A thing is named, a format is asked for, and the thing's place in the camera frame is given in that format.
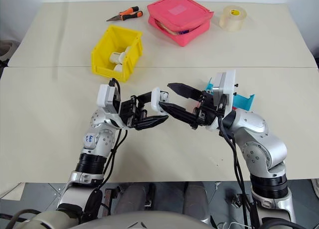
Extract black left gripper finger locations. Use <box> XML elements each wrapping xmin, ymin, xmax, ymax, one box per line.
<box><xmin>134</xmin><ymin>115</ymin><xmax>170</xmax><ymax>131</ymax></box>
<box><xmin>136</xmin><ymin>90</ymin><xmax>154</xmax><ymax>105</ymax></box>

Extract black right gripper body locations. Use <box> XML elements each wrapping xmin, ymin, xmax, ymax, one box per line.
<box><xmin>195</xmin><ymin>90</ymin><xmax>222</xmax><ymax>127</ymax></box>

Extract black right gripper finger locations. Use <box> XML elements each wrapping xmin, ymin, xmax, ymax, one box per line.
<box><xmin>167</xmin><ymin>82</ymin><xmax>203</xmax><ymax>103</ymax></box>
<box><xmin>158</xmin><ymin>101</ymin><xmax>200</xmax><ymax>131</ymax></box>

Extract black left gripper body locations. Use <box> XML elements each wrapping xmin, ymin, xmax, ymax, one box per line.
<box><xmin>119</xmin><ymin>95</ymin><xmax>151</xmax><ymax>129</ymax></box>

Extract white earbud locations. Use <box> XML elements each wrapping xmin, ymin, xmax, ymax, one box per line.
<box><xmin>160</xmin><ymin>90</ymin><xmax>172</xmax><ymax>103</ymax></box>

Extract yellow plastic bin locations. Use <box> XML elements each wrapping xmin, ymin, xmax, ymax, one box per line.
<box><xmin>91</xmin><ymin>24</ymin><xmax>144</xmax><ymax>83</ymax></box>

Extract teal plastic tray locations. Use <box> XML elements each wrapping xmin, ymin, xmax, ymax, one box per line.
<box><xmin>201</xmin><ymin>76</ymin><xmax>256</xmax><ymax>113</ymax></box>

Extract pink fabric pouch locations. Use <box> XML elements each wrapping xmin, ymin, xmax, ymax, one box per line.
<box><xmin>147</xmin><ymin>0</ymin><xmax>215</xmax><ymax>48</ymax></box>

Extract orange black pliers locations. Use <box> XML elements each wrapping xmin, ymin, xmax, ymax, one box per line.
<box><xmin>106</xmin><ymin>5</ymin><xmax>144</xmax><ymax>22</ymax></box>

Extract translucent tape roll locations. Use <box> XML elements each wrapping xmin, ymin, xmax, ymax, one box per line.
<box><xmin>219</xmin><ymin>4</ymin><xmax>247</xmax><ymax>32</ymax></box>

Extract grey robot torso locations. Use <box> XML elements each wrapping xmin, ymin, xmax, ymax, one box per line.
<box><xmin>0</xmin><ymin>208</ymin><xmax>211</xmax><ymax>229</ymax></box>

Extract white object at floor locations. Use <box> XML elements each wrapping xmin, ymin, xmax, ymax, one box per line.
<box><xmin>311</xmin><ymin>178</ymin><xmax>319</xmax><ymax>198</ymax></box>

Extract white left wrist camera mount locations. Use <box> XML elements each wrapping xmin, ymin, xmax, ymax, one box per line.
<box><xmin>96</xmin><ymin>83</ymin><xmax>122</xmax><ymax>114</ymax></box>

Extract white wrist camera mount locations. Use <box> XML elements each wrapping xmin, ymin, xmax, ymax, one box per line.
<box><xmin>206</xmin><ymin>69</ymin><xmax>238</xmax><ymax>133</ymax></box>
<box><xmin>96</xmin><ymin>83</ymin><xmax>122</xmax><ymax>114</ymax></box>

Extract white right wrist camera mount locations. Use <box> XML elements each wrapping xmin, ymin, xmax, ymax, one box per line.
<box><xmin>206</xmin><ymin>69</ymin><xmax>238</xmax><ymax>133</ymax></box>

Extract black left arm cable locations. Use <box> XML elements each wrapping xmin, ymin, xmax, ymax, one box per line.
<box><xmin>82</xmin><ymin>77</ymin><xmax>129</xmax><ymax>222</ymax></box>

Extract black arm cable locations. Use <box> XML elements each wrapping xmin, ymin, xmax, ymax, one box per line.
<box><xmin>216</xmin><ymin>94</ymin><xmax>261</xmax><ymax>229</ymax></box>
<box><xmin>82</xmin><ymin>77</ymin><xmax>129</xmax><ymax>222</ymax></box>

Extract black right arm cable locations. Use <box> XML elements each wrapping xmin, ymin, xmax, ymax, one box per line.
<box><xmin>216</xmin><ymin>94</ymin><xmax>261</xmax><ymax>229</ymax></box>

